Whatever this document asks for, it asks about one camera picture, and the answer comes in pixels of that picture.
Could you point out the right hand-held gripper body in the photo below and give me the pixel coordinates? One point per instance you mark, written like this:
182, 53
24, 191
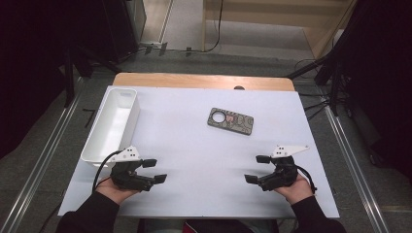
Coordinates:
283, 173

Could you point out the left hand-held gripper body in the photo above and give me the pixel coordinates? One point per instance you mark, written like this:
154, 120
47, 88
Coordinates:
126, 176

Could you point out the patterned phone case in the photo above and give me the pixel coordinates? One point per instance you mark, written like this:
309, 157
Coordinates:
239, 124

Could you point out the white plastic bin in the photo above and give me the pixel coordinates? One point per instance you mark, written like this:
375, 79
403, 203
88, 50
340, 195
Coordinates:
113, 129

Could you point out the person's left hand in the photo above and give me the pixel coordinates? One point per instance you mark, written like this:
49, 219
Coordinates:
113, 193

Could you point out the person's right hand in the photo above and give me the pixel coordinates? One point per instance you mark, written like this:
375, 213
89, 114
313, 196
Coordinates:
296, 193

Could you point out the white table board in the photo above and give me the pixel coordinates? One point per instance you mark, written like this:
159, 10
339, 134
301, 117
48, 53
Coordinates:
194, 168

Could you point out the person's lap dark clothing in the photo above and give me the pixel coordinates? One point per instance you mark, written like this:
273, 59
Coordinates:
233, 226

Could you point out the red cloth piece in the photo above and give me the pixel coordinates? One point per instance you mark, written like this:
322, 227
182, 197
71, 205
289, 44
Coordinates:
192, 227

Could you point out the dark round table grommet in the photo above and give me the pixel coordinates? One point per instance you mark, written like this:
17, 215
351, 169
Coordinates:
239, 87

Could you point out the wooden table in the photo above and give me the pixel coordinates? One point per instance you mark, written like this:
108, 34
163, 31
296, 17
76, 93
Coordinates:
194, 81

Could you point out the black metal stand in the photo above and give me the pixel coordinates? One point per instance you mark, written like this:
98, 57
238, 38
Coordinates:
69, 81
335, 87

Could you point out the black cabinet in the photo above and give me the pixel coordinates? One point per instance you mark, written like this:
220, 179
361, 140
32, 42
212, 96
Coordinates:
120, 29

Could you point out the dark curtain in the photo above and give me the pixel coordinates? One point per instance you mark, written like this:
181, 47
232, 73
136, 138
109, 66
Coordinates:
388, 81
26, 64

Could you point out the metal floor rail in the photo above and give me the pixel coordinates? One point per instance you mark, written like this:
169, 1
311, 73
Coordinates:
356, 174
35, 174

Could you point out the light wooden frame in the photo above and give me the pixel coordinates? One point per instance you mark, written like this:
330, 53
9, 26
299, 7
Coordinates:
275, 13

